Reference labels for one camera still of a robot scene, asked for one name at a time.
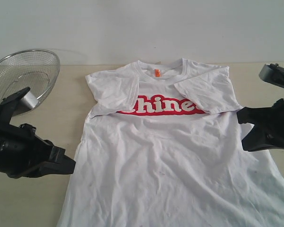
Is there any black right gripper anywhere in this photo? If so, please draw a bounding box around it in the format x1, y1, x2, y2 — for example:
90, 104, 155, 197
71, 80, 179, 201
236, 98, 284, 152

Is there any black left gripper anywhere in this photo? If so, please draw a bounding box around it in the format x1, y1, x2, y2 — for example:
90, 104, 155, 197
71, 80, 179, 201
0, 120, 76, 179

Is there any white t-shirt red logo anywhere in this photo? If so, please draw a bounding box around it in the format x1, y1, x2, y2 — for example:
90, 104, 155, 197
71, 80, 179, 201
57, 58, 284, 227

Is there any metal mesh strainer bowl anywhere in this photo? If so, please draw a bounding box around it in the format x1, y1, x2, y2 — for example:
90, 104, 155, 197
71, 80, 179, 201
0, 49, 60, 115

